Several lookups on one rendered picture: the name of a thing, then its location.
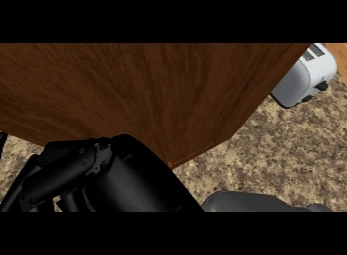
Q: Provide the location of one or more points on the brown wooden cabinet door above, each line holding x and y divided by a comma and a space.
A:
131, 93

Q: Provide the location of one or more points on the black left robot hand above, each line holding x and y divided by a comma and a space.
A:
127, 179

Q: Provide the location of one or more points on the white toaster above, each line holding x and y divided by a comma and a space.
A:
303, 79

